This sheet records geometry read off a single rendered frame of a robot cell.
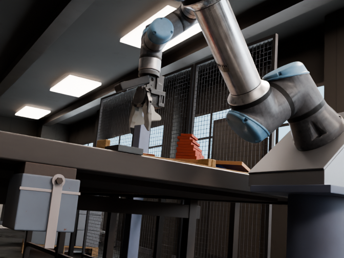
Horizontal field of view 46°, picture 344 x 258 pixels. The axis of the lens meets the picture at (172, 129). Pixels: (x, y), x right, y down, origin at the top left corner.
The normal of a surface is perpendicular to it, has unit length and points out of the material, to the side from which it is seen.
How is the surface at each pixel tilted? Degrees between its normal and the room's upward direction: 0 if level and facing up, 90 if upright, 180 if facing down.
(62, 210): 90
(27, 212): 90
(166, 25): 90
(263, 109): 118
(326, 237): 90
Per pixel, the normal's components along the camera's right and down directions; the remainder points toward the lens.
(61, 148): 0.59, -0.11
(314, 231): -0.44, -0.22
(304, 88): 0.35, -0.03
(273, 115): 0.48, 0.17
